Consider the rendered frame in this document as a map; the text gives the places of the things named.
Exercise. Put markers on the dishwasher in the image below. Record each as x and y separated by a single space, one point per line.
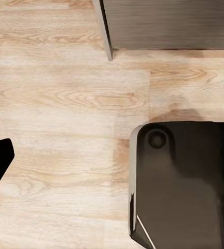
165 23

